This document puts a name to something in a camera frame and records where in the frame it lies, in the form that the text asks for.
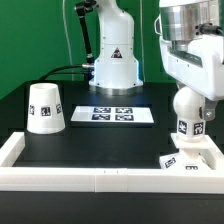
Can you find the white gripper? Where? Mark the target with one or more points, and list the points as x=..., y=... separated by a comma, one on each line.
x=201, y=68

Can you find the white lamp bulb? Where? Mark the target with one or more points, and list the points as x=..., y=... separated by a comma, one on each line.
x=187, y=104

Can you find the white lamp base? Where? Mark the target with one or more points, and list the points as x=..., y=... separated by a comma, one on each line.
x=189, y=156

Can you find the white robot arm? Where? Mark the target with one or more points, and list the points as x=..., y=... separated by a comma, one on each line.
x=179, y=21

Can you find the white marker plate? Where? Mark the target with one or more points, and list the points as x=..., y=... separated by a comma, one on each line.
x=112, y=114

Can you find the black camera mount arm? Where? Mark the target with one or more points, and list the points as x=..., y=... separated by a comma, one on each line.
x=82, y=8

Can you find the white U-shaped fence frame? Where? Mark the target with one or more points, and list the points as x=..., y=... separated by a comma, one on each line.
x=173, y=180

